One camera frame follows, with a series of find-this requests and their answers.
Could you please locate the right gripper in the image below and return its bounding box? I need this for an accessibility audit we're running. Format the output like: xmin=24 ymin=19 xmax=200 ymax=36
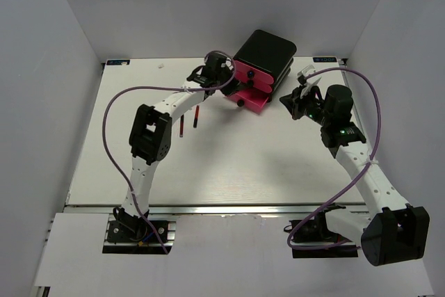
xmin=280 ymin=83 xmax=332 ymax=127

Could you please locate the red lip gloss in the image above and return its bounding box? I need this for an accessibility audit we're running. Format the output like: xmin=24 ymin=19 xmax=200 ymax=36
xmin=193 ymin=105 xmax=200 ymax=129

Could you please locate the black pink drawer organizer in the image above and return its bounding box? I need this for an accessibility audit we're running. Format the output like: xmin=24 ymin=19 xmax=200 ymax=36
xmin=228 ymin=29 xmax=297 ymax=113

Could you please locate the dark lip gloss vertical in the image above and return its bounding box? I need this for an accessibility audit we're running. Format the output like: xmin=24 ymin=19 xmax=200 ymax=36
xmin=179 ymin=114 xmax=185 ymax=138

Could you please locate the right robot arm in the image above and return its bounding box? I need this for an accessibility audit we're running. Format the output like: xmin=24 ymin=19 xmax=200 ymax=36
xmin=280 ymin=84 xmax=430 ymax=266

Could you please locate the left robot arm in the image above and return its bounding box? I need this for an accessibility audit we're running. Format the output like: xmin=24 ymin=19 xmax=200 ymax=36
xmin=120 ymin=51 xmax=234 ymax=241

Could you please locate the right blue corner label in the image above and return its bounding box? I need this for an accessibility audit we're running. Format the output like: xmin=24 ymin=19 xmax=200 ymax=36
xmin=312 ymin=56 xmax=338 ymax=63

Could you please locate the blue corner label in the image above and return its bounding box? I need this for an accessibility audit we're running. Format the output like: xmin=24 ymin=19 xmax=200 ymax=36
xmin=106 ymin=59 xmax=130 ymax=66
xmin=312 ymin=56 xmax=338 ymax=63

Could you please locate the left blue corner label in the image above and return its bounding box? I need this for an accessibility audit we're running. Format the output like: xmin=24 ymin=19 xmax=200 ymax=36
xmin=106 ymin=59 xmax=130 ymax=66

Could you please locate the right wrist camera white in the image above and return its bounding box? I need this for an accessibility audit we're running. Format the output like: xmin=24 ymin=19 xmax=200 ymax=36
xmin=297 ymin=65 xmax=321 ymax=99

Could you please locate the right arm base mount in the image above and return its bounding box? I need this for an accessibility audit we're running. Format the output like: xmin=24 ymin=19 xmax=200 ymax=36
xmin=292 ymin=216 xmax=358 ymax=259

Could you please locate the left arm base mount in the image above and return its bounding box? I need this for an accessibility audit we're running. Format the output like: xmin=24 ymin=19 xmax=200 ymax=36
xmin=102 ymin=207 xmax=176 ymax=255

